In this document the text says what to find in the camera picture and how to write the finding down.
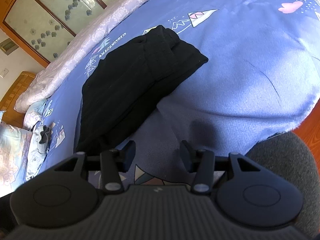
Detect wooden headboard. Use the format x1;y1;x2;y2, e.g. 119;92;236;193
1;71;36;128

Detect small light blue pillow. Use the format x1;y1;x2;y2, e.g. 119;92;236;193
23;99;47;130

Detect floral pillow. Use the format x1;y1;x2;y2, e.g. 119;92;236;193
0;121;32;197

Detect white wall switch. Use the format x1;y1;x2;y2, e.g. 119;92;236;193
0;68;9;78

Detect black pants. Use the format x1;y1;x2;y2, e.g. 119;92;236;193
76;25;208;155

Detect light pink quilt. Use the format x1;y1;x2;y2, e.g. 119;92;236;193
13;0;320;114

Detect grey folded garment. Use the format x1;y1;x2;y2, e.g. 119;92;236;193
25;125;52;181

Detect blue patterned bed cover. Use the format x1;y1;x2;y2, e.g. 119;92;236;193
23;0;320;190

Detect grey office chair seat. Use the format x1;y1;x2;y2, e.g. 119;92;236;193
246;132;319;238

